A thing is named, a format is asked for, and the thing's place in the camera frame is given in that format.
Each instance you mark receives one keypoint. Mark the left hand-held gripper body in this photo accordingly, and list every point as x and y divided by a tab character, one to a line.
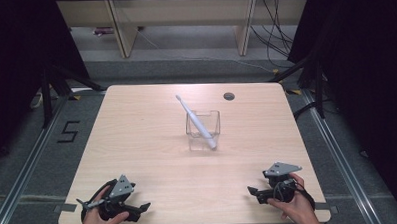
120	188

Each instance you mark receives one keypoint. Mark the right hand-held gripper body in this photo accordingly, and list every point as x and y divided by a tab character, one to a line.
282	182

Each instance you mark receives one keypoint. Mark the clear plastic container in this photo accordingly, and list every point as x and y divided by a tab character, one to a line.
192	144

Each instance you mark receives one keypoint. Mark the white electric toothbrush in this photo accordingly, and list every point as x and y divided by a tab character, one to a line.
196	120

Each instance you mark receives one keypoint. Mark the person's right hand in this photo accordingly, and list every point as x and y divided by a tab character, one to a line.
298	208

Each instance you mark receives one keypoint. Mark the grey tape strip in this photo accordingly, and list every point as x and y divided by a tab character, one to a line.
65	207
328	208

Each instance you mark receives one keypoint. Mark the yellow floor tape piece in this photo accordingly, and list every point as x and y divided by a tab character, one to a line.
75	97
294	92

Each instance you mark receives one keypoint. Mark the black metal stand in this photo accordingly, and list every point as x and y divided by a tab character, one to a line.
319	87
46	97

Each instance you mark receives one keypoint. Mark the black curtain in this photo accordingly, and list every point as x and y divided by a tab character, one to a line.
368	69
11	65

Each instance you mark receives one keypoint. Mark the pink object under shelf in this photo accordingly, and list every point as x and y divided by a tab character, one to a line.
103	31

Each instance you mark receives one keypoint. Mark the beige wooden shelf unit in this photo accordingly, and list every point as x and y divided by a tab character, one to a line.
183	10

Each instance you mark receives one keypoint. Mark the metal floor rail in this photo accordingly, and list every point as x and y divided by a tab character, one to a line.
25	171
338	160

